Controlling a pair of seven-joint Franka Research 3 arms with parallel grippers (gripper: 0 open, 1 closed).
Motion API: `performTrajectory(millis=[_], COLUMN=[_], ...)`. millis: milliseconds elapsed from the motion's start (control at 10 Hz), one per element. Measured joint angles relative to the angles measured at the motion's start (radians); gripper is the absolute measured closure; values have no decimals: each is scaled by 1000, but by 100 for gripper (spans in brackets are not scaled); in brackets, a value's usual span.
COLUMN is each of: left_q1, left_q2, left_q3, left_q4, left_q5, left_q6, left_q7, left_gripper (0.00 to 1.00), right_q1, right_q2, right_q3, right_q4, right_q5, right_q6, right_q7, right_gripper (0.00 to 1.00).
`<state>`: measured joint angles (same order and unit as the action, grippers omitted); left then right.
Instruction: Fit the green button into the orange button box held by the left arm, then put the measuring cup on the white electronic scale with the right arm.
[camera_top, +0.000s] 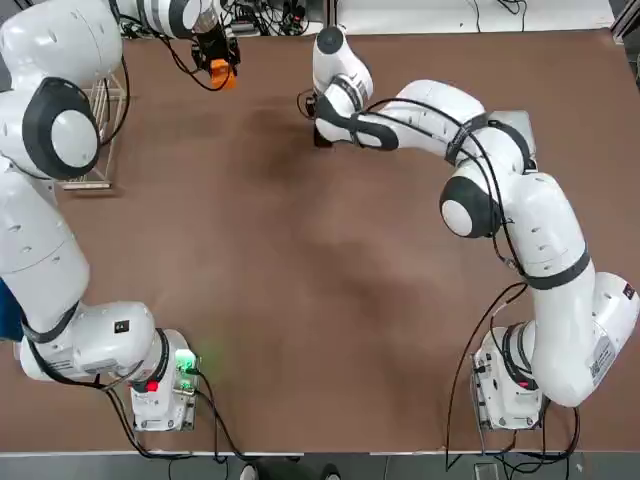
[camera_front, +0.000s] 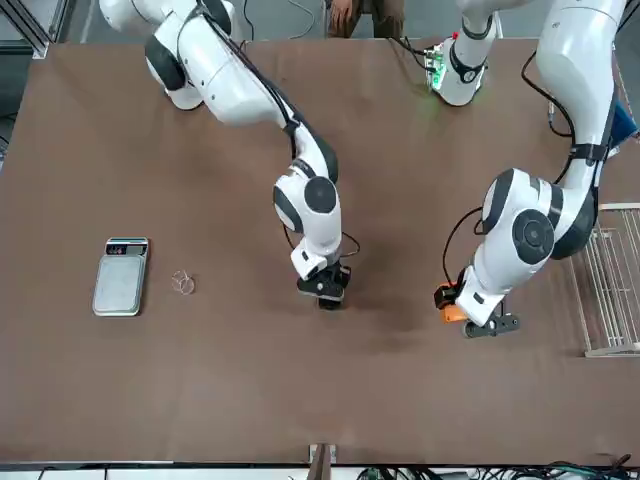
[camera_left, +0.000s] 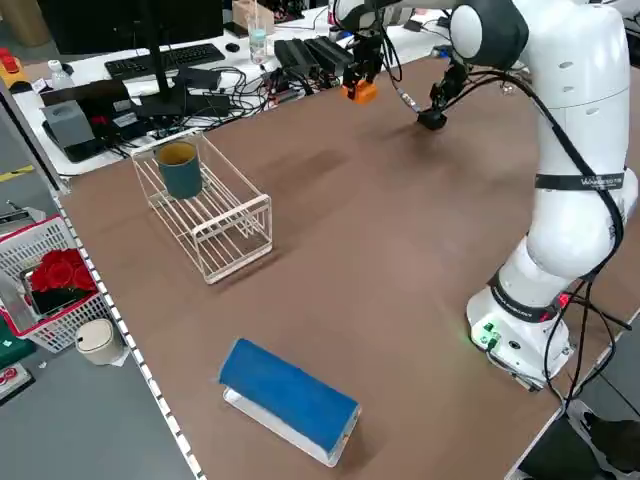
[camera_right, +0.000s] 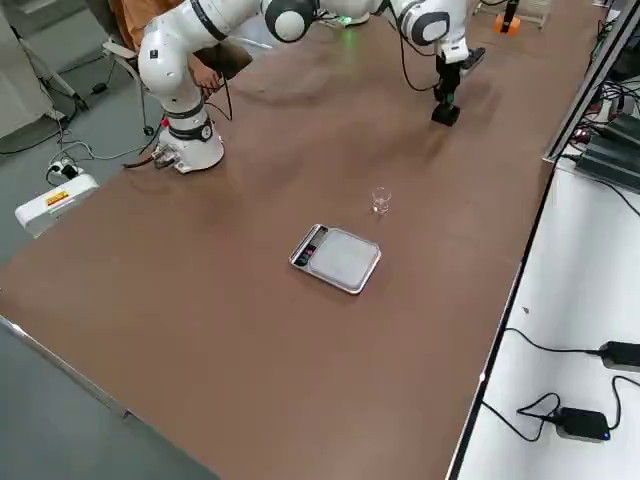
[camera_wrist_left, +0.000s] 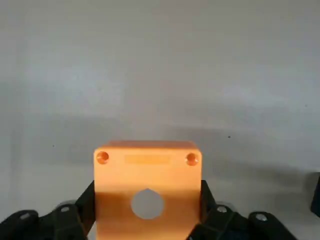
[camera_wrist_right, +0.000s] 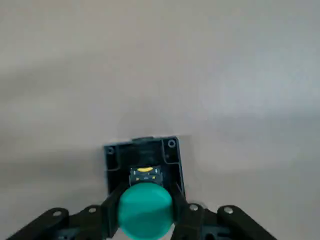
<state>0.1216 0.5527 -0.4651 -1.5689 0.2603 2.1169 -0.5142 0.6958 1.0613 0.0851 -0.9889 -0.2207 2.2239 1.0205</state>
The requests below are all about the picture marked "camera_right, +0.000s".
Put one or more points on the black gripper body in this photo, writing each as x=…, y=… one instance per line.
x=448, y=72
x=511, y=4

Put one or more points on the green button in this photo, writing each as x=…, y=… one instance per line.
x=446, y=116

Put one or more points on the clear measuring cup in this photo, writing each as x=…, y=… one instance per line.
x=381, y=200

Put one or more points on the white electronic scale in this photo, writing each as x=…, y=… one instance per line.
x=340, y=260

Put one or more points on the white box with warning label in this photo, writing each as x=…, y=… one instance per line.
x=55, y=200

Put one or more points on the small black power supply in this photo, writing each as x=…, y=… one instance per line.
x=622, y=127

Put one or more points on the large black power supply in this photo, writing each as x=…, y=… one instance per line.
x=610, y=160

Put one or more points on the brown board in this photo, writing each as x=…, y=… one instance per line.
x=225, y=57

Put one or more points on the black power adapter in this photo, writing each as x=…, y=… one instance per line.
x=622, y=356

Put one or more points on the person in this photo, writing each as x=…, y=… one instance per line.
x=130, y=20

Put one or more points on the grey office chair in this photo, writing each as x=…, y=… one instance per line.
x=122, y=55

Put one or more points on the black adapter with blue light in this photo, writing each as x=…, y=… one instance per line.
x=582, y=424

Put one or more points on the white power strip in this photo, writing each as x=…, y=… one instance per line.
x=62, y=170

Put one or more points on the black tripod stand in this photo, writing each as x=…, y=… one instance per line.
x=55, y=75

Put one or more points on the white cabinet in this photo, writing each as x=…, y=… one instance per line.
x=20, y=75

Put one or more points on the aluminium frame rail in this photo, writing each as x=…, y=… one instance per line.
x=585, y=85

